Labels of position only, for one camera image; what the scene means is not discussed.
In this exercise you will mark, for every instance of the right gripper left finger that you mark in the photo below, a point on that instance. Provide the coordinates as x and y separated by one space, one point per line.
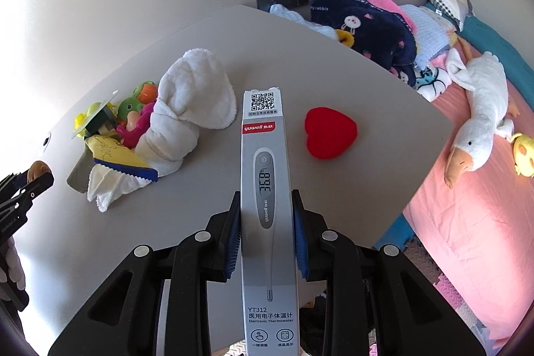
156 299

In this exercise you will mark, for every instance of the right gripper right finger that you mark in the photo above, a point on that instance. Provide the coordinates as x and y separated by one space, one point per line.
375 298

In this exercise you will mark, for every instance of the brown bear figurine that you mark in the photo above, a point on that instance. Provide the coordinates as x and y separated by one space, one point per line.
37 169

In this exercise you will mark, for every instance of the small grey carton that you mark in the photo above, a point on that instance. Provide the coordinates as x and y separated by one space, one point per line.
79 176

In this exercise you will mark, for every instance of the grey thermometer box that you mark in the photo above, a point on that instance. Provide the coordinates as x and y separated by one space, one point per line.
269 277

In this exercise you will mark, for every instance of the red heart plush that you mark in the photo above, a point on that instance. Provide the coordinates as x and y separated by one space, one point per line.
329 132

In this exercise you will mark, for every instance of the white cloth towel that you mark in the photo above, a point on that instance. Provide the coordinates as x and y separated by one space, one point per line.
194 93

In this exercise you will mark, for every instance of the white gloved left hand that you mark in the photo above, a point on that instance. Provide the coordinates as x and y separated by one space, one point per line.
14 272

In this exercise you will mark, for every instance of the foam puzzle floor mat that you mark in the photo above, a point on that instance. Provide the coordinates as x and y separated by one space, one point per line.
402 235

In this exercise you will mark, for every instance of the yellow plastic toy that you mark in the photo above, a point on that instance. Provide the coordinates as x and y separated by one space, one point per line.
82 119

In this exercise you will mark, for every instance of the teal toy house box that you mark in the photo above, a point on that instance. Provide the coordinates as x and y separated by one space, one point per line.
104 122

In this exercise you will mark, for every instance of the pink rubber toy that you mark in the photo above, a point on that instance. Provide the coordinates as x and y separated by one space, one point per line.
137 123

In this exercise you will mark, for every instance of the pink bed sheet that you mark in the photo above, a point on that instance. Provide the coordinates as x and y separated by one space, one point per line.
480 233

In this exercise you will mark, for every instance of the green turtle toy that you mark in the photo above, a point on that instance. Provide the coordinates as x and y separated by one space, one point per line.
144 94

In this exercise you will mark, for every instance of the yellow chick plush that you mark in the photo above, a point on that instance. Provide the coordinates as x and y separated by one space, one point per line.
523 154

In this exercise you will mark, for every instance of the white cartoon cloth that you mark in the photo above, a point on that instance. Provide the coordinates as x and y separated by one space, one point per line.
429 82

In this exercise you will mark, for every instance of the white goose plush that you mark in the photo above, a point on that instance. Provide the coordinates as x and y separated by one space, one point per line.
484 82

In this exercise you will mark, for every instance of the navy patterned blanket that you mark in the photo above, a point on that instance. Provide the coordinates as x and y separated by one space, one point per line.
381 36

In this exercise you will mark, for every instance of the teal bolster pillow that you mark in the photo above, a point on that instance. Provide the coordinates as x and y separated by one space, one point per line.
484 38

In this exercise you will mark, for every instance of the light blue baby cloth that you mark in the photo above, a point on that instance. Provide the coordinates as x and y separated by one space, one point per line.
281 11

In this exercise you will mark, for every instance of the light blue knitted blanket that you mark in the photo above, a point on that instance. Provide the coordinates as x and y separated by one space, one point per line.
432 38

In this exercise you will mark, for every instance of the pink fleece blanket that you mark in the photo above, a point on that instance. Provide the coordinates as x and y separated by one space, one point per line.
392 7

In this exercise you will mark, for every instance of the checkered pillow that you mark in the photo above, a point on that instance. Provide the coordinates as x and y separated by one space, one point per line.
458 10

